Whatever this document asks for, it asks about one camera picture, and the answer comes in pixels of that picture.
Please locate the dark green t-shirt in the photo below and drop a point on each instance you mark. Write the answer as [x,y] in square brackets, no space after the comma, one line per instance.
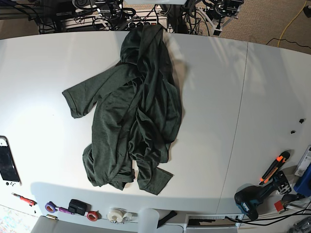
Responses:
[137,114]

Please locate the black power strip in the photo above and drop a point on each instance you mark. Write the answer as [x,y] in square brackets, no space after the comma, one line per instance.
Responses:
[136,24]

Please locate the white tape dispenser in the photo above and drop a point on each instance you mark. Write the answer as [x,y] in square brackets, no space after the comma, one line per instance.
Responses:
[119,215]

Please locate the red tape roll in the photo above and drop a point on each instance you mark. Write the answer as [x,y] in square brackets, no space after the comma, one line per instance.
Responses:
[93,216]

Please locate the teal black power drill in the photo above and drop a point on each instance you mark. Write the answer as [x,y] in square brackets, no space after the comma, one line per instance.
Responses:
[249,198]

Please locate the orange black utility knife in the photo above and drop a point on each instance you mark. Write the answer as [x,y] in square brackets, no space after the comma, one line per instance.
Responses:
[274,167]

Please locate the purple tape roll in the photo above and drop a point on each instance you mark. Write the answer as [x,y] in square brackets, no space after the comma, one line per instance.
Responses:
[51,207]

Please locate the red square tag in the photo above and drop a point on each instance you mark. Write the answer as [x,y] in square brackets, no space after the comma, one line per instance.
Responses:
[279,206]

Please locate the red screwdriver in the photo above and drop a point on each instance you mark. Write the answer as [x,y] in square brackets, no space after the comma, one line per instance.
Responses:
[28,201]

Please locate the white handheld game console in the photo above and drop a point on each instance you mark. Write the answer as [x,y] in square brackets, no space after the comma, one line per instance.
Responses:
[8,170]

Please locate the blue box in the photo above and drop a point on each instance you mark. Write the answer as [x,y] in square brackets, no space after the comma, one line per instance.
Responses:
[303,184]

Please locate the black action camera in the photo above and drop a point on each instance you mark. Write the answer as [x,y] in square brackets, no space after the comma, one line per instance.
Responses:
[78,207]

